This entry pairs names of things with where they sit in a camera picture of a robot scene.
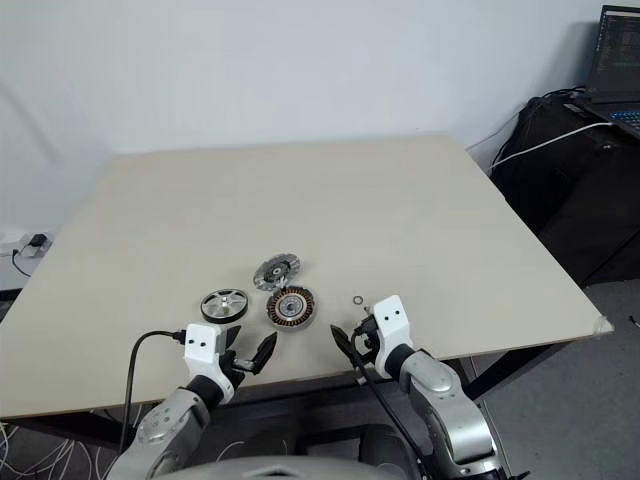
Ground grey rounded robot body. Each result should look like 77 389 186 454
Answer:
188 451 426 480

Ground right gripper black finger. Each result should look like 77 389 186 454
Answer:
329 324 359 365

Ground black laptop cable bundle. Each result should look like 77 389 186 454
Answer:
535 85 590 107

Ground white cable on cabinet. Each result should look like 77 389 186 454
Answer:
491 120 614 169

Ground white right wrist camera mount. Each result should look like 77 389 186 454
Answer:
371 295 417 377

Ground black power cord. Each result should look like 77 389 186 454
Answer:
11 246 32 277

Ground white floor cables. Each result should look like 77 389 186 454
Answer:
0 422 117 480

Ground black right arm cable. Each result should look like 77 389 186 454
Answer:
351 333 429 480

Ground copper wound motor stator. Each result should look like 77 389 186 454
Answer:
264 285 319 329

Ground open black laptop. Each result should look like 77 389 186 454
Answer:
581 4 640 140

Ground silver motor end cover plate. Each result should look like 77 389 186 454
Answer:
252 253 302 292

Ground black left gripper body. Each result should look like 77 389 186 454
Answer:
218 344 257 376

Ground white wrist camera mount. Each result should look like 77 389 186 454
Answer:
183 322 237 397
371 295 417 377

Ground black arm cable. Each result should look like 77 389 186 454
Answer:
118 328 189 454
351 333 429 480

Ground silver wheel rotor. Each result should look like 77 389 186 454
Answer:
200 287 250 322

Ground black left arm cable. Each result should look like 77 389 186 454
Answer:
118 328 189 454

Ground black cabinet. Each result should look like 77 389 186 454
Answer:
491 94 640 287

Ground black rounded robot part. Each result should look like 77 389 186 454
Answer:
358 423 417 480

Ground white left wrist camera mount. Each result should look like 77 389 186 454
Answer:
183 322 237 397

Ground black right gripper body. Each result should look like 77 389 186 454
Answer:
351 312 384 369

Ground wall power socket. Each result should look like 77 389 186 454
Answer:
0 230 54 259

